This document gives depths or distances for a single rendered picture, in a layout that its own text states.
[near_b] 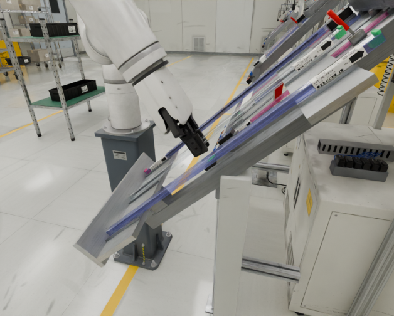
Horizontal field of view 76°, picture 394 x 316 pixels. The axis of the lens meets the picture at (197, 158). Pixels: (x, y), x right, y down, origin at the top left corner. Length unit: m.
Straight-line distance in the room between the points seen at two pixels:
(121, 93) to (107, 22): 0.56
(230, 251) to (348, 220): 0.42
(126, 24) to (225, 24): 9.20
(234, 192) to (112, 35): 0.34
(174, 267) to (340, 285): 0.73
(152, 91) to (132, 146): 0.60
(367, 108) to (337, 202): 1.55
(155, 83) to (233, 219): 0.31
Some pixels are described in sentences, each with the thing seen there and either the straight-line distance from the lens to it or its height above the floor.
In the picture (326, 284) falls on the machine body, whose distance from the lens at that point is 1.10.
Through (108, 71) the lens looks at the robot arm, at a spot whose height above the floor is 0.93.
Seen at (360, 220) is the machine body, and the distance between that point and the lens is 0.90.
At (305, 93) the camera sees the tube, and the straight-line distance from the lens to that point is 0.34.
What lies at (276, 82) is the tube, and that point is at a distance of 0.44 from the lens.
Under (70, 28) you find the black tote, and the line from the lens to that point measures 3.11.
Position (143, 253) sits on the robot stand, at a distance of 1.35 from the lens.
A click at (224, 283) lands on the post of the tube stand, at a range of 0.71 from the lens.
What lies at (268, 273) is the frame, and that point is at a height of 0.30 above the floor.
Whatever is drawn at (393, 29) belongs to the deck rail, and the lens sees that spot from 0.71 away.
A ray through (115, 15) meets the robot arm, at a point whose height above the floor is 1.09.
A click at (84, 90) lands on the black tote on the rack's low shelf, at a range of 3.19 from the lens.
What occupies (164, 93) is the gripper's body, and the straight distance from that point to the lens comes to 0.42.
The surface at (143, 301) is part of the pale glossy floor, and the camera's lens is 1.29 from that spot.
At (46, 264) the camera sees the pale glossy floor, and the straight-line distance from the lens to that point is 1.58.
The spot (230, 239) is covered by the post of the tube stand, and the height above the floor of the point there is 0.66.
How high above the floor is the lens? 1.08
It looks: 29 degrees down
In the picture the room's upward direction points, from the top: straight up
